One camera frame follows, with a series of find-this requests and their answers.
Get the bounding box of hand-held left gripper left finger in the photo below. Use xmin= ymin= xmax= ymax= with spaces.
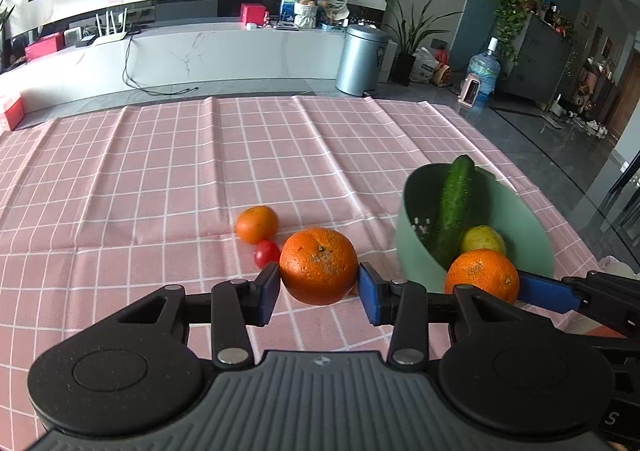
xmin=107 ymin=262 xmax=282 ymax=368

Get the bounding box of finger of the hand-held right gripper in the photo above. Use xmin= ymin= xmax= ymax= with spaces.
xmin=517 ymin=270 xmax=640 ymax=338

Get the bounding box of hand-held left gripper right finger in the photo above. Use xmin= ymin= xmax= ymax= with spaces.
xmin=356 ymin=261 xmax=556 ymax=367

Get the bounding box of red cherry tomato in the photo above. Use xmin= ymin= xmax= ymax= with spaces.
xmin=254 ymin=239 xmax=282 ymax=269

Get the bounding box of large orange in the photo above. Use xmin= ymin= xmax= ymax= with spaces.
xmin=278 ymin=227 xmax=360 ymax=306

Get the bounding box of green plastic bowl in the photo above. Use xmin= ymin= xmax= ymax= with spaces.
xmin=396 ymin=162 xmax=556 ymax=294

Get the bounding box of medium orange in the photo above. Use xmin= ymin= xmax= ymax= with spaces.
xmin=444 ymin=248 xmax=521 ymax=304

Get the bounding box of small orange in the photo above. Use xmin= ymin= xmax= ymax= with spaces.
xmin=235 ymin=205 xmax=280 ymax=245

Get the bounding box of orange rug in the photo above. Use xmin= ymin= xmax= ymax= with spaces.
xmin=570 ymin=318 xmax=626 ymax=339

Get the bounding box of yellow-green lemon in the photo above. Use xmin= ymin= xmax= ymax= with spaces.
xmin=460 ymin=225 xmax=507 ymax=257

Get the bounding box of green cucumber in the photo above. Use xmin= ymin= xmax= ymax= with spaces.
xmin=431 ymin=154 xmax=476 ymax=272

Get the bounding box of pink checkered tablecloth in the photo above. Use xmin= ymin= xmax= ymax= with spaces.
xmin=0 ymin=96 xmax=601 ymax=451

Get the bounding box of pink space heater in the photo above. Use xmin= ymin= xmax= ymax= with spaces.
xmin=459 ymin=74 xmax=482 ymax=108

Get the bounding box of blue water jug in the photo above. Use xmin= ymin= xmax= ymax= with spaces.
xmin=467 ymin=37 xmax=502 ymax=108

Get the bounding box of long-leaf plant in black pot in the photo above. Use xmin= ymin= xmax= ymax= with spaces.
xmin=377 ymin=0 xmax=463 ymax=84

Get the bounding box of dark grey cabinet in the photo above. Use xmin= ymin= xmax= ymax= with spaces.
xmin=495 ymin=14 xmax=576 ymax=104

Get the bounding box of silver pedal trash can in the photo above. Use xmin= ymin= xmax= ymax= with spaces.
xmin=335 ymin=24 xmax=390 ymax=97

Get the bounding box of red and orange bag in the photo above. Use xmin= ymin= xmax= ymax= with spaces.
xmin=432 ymin=48 xmax=453 ymax=87

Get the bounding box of white plastic bag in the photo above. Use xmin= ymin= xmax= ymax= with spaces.
xmin=410 ymin=47 xmax=441 ymax=83

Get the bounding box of white marble tv console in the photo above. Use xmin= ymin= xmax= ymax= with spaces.
xmin=0 ymin=16 xmax=351 ymax=107

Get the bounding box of upright red box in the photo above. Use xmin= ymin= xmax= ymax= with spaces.
xmin=240 ymin=2 xmax=268 ymax=25

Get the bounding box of trailing green ivy plant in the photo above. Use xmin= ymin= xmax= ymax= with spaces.
xmin=470 ymin=0 xmax=541 ymax=62

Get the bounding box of white wifi router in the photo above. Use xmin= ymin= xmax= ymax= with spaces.
xmin=95 ymin=8 xmax=132 ymax=44

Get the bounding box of red and white carton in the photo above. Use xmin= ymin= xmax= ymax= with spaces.
xmin=0 ymin=94 xmax=25 ymax=132

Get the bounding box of flat red box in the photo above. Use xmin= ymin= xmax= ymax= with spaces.
xmin=25 ymin=31 xmax=66 ymax=63

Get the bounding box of thin-leaf green plant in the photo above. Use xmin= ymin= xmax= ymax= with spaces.
xmin=0 ymin=0 xmax=21 ymax=32

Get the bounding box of black power cable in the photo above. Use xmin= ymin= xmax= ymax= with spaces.
xmin=122 ymin=34 xmax=198 ymax=96

